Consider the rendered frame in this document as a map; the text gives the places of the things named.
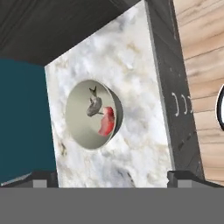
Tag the grey fish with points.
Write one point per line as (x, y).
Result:
(94, 105)

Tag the pale grey bowl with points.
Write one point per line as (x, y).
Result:
(87, 116)

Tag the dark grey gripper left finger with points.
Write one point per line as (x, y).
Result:
(40, 178)

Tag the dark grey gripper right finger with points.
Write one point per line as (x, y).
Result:
(186, 178)

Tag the red raw steak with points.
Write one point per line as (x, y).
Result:
(106, 122)

